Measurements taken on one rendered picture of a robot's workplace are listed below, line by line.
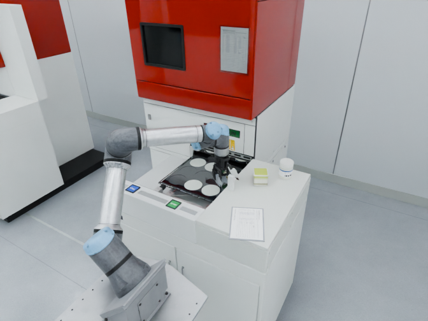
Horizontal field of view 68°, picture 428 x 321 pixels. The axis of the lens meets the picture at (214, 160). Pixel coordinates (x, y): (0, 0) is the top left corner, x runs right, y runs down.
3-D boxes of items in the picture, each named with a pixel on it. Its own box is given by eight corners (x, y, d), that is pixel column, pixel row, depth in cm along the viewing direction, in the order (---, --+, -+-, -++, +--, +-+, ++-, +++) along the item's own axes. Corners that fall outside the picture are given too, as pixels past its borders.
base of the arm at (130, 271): (124, 298, 106) (105, 276, 105) (114, 299, 118) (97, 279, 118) (156, 265, 115) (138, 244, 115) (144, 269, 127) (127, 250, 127)
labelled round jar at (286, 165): (281, 171, 174) (283, 156, 169) (293, 174, 171) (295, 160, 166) (276, 178, 168) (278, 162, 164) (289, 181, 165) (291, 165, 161)
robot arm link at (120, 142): (103, 122, 121) (221, 115, 138) (104, 131, 131) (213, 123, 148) (107, 151, 119) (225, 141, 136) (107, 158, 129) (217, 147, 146)
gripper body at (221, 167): (220, 179, 162) (220, 160, 156) (212, 172, 168) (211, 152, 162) (232, 176, 165) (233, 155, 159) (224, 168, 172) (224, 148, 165)
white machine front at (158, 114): (151, 146, 231) (144, 93, 211) (253, 176, 196) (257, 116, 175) (148, 148, 229) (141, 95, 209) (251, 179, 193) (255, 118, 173)
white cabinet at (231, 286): (179, 240, 263) (171, 155, 221) (292, 290, 220) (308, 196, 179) (124, 299, 216) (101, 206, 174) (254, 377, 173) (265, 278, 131)
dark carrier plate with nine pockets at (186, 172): (195, 156, 204) (195, 155, 203) (242, 170, 189) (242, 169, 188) (161, 183, 178) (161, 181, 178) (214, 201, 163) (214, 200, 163)
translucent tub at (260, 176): (252, 178, 168) (253, 167, 165) (266, 178, 168) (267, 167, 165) (253, 186, 162) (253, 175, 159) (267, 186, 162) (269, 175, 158)
